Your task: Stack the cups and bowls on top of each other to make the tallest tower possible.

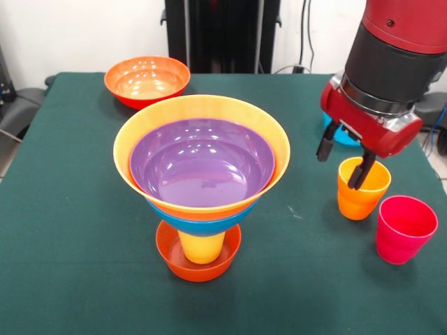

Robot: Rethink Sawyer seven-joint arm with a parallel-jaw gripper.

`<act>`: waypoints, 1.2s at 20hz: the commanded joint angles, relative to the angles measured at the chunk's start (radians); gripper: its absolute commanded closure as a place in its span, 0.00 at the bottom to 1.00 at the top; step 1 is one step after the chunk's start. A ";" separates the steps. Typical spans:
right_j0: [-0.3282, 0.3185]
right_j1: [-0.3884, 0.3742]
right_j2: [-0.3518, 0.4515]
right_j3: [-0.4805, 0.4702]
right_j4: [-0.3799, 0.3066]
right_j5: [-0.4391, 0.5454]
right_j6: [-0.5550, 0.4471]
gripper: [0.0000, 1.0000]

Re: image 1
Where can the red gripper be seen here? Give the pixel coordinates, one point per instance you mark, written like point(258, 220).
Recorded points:
point(377, 134)

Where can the orange cup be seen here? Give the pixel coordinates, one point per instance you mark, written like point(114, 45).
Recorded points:
point(359, 206)

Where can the purple bowl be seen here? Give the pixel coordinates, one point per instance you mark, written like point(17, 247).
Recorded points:
point(202, 164)

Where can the large orange bowl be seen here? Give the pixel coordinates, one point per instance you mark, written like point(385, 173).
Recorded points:
point(202, 106)

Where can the large blue bowl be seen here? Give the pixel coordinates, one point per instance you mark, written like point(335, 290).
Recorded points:
point(202, 227)

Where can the yellow cup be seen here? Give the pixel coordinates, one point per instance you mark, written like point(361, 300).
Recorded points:
point(202, 249)

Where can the small red bowl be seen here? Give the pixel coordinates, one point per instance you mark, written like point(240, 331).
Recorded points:
point(199, 274)

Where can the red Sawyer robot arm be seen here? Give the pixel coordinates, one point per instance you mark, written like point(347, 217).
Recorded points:
point(391, 63)

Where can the black computer tower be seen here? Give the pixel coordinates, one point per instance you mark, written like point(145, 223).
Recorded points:
point(4, 80)

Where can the small blue bowl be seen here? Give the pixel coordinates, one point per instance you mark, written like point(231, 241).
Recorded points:
point(345, 141)

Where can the pink cup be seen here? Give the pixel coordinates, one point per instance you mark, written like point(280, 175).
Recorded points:
point(401, 237)

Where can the grey black floor base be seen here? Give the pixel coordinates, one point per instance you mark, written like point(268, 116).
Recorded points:
point(433, 108)
point(21, 104)

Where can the dark green tablecloth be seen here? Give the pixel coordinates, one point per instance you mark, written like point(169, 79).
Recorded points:
point(223, 307)

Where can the large red bowl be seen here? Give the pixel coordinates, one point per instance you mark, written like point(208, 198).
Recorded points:
point(146, 80)

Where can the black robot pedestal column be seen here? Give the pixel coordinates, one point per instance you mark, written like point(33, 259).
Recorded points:
point(223, 35)

